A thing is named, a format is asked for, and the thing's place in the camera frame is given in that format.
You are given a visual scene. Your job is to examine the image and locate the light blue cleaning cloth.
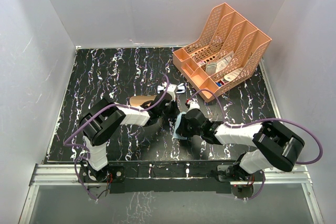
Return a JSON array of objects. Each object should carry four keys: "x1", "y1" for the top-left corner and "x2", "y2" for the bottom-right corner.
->
[{"x1": 173, "y1": 112, "x2": 187, "y2": 140}]

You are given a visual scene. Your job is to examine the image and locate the brown glasses case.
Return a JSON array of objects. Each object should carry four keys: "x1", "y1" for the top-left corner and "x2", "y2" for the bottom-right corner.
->
[{"x1": 129, "y1": 95, "x2": 156, "y2": 108}]

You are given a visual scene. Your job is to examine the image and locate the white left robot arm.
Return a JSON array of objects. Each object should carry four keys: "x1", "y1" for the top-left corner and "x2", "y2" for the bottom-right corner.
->
[{"x1": 83, "y1": 93, "x2": 180, "y2": 182}]

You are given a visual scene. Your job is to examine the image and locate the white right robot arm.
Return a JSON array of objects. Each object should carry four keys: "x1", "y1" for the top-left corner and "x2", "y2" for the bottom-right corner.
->
[{"x1": 174, "y1": 109, "x2": 305, "y2": 180}]

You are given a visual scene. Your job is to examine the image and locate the white sunglasses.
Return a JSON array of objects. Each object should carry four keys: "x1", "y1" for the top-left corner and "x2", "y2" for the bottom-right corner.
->
[{"x1": 157, "y1": 83, "x2": 185, "y2": 94}]

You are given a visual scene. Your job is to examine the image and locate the red and blue small items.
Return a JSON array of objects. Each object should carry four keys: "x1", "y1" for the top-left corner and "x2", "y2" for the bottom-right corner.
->
[{"x1": 216, "y1": 81, "x2": 225, "y2": 87}]

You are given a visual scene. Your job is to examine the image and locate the grey folded pouch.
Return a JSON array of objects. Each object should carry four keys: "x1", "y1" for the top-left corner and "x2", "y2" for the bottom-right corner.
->
[{"x1": 205, "y1": 62, "x2": 217, "y2": 76}]

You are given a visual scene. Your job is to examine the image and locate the white round disc item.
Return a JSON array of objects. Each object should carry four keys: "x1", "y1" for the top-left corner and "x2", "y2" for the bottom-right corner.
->
[{"x1": 224, "y1": 68, "x2": 242, "y2": 82}]

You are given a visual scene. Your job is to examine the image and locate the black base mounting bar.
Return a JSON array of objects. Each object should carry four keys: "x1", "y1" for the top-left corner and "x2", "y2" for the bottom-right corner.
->
[{"x1": 76, "y1": 161, "x2": 265, "y2": 197}]

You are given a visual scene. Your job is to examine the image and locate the peach plastic desk organizer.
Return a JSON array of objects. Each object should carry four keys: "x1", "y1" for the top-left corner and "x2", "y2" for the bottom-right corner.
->
[{"x1": 173, "y1": 3, "x2": 271, "y2": 102}]

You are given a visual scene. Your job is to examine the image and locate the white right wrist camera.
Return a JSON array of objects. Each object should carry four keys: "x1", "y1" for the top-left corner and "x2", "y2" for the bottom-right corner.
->
[{"x1": 185, "y1": 100, "x2": 200, "y2": 111}]

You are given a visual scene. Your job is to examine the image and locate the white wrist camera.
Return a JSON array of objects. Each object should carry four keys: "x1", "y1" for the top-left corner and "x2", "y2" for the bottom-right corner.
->
[
  {"x1": 185, "y1": 100, "x2": 200, "y2": 111},
  {"x1": 166, "y1": 84, "x2": 178, "y2": 101}
]

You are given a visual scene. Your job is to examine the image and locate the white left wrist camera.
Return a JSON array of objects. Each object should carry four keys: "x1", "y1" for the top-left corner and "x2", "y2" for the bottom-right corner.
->
[{"x1": 166, "y1": 84, "x2": 178, "y2": 101}]

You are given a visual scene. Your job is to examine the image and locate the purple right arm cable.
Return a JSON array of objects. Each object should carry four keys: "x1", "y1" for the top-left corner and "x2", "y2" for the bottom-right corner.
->
[{"x1": 188, "y1": 89, "x2": 323, "y2": 164}]

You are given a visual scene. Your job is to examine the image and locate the aluminium frame rail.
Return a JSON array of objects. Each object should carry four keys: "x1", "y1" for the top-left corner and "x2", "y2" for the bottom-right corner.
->
[{"x1": 32, "y1": 161, "x2": 312, "y2": 185}]

